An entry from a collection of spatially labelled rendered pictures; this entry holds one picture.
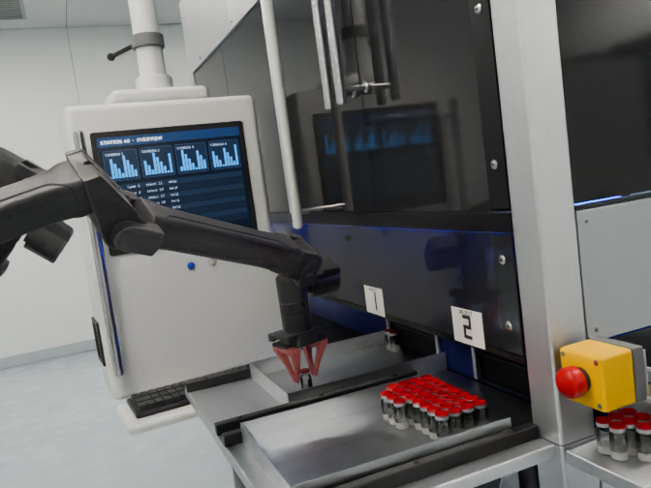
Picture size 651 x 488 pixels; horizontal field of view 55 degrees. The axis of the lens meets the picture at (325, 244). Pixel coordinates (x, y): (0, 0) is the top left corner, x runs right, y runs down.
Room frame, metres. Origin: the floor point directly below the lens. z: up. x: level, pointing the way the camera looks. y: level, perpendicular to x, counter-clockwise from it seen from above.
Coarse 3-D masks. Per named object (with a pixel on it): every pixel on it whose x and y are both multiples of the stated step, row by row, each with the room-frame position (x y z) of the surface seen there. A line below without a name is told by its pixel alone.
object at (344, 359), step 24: (360, 336) 1.45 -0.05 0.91; (384, 336) 1.48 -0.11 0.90; (264, 360) 1.37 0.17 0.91; (336, 360) 1.39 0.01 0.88; (360, 360) 1.37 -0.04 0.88; (384, 360) 1.35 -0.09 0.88; (408, 360) 1.32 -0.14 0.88; (432, 360) 1.23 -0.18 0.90; (264, 384) 1.25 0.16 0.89; (288, 384) 1.27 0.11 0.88; (336, 384) 1.15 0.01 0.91
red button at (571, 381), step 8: (568, 368) 0.77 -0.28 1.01; (576, 368) 0.77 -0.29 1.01; (560, 376) 0.78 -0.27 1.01; (568, 376) 0.77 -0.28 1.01; (576, 376) 0.76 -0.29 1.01; (584, 376) 0.76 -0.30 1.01; (560, 384) 0.78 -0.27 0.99; (568, 384) 0.76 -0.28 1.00; (576, 384) 0.76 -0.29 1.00; (584, 384) 0.76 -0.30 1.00; (560, 392) 0.78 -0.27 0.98; (568, 392) 0.76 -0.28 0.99; (576, 392) 0.76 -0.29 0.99; (584, 392) 0.76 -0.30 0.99
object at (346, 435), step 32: (384, 384) 1.09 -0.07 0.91; (288, 416) 1.03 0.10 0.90; (320, 416) 1.05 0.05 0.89; (352, 416) 1.05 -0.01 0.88; (256, 448) 0.91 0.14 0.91; (288, 448) 0.95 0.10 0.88; (320, 448) 0.94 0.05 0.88; (352, 448) 0.92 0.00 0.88; (384, 448) 0.91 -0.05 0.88; (416, 448) 0.82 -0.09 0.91; (448, 448) 0.84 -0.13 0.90; (288, 480) 0.78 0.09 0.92; (320, 480) 0.77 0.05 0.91; (352, 480) 0.79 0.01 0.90
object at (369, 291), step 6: (366, 288) 1.36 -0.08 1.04; (372, 288) 1.33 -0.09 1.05; (366, 294) 1.36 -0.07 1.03; (372, 294) 1.34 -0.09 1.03; (378, 294) 1.31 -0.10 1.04; (366, 300) 1.37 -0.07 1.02; (372, 300) 1.34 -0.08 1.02; (378, 300) 1.31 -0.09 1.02; (366, 306) 1.37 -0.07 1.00; (372, 306) 1.34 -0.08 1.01; (378, 306) 1.32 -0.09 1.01; (384, 306) 1.29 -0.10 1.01; (372, 312) 1.35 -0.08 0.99; (378, 312) 1.32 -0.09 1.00; (384, 312) 1.29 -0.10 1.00
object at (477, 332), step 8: (456, 312) 1.04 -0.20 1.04; (464, 312) 1.02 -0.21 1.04; (472, 312) 1.00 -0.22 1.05; (456, 320) 1.04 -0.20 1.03; (464, 320) 1.02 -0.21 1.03; (472, 320) 1.00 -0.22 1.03; (480, 320) 0.98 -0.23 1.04; (456, 328) 1.05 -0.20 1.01; (472, 328) 1.00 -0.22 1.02; (480, 328) 0.98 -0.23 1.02; (456, 336) 1.05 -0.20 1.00; (472, 336) 1.01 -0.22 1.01; (480, 336) 0.98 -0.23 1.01; (472, 344) 1.01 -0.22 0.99; (480, 344) 0.99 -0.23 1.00
